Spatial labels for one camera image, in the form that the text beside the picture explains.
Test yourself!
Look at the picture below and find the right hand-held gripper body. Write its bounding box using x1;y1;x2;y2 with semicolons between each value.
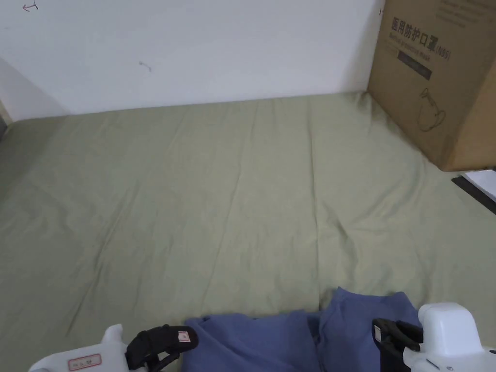
403;303;496;372

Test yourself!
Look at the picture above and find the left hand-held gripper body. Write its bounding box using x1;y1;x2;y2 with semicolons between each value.
29;325;151;372

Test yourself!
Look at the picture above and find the blue garment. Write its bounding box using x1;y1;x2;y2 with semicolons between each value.
182;286;423;372

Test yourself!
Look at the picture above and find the bed with pale green sheet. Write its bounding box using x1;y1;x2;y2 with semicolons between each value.
0;91;496;372

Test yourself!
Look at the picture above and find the white panel with black edge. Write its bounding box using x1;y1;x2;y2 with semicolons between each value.
451;166;496;215

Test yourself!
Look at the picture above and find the brown cardboard carton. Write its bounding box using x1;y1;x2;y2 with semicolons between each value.
366;0;496;172

